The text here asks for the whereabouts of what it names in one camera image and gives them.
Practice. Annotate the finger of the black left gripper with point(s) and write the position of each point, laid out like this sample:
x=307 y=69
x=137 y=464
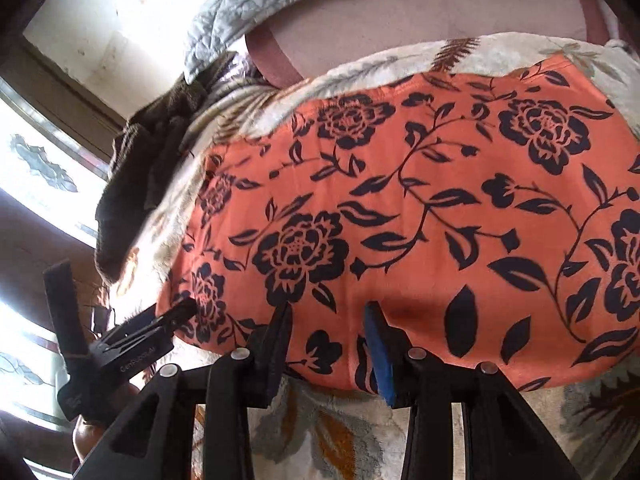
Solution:
x=64 y=311
x=165 y=317

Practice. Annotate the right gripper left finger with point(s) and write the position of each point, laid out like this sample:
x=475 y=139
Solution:
x=153 y=437

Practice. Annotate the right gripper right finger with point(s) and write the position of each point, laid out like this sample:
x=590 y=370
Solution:
x=503 y=436

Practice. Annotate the orange floral garment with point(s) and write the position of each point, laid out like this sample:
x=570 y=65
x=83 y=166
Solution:
x=492 y=219

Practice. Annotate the person's left hand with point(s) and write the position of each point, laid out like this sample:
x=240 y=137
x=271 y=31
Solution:
x=87 y=433

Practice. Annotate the cream leaf-print blanket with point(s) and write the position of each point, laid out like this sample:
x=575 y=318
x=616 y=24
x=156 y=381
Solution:
x=316 y=433

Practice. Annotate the window with floral glass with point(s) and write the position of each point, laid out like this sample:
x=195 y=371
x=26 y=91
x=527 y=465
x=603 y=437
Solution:
x=49 y=189

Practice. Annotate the dark brown fleece garment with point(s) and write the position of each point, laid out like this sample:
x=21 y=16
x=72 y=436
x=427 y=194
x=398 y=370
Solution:
x=145 y=156

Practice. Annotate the pink bed sheet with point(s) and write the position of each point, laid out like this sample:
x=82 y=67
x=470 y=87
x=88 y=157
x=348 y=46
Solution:
x=313 y=36

